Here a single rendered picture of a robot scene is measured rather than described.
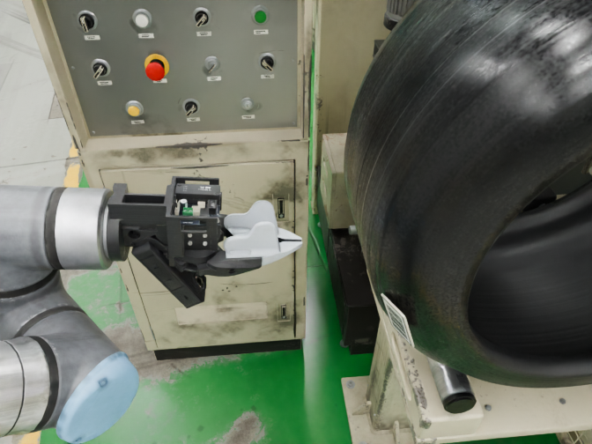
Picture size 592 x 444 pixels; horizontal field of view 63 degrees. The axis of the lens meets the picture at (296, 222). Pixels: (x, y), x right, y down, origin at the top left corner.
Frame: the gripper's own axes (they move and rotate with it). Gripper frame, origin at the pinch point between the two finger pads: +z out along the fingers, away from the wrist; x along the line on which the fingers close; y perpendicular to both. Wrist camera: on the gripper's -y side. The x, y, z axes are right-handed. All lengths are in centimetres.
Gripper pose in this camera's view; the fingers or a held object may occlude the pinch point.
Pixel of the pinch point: (290, 246)
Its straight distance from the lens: 57.5
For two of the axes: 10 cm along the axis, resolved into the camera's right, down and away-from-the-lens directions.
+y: 1.2, -7.5, -6.5
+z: 9.9, 0.3, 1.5
